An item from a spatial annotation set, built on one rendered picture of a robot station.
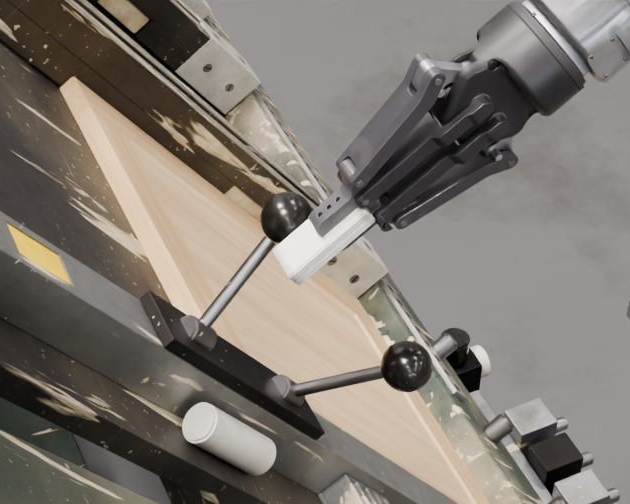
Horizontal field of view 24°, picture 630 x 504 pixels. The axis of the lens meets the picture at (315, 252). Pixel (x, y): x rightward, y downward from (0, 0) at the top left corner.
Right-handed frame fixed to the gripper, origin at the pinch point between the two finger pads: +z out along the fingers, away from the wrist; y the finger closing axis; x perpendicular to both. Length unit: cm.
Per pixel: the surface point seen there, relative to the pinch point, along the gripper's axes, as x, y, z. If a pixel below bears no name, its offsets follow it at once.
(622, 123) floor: 144, 209, -33
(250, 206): 47, 43, 14
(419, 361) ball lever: -5.6, 11.0, 1.4
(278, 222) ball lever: 2.3, -1.5, 1.8
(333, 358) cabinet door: 24, 44, 15
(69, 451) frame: 86, 101, 76
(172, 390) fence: -1.8, 0.0, 14.9
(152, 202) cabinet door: 29.2, 15.2, 14.6
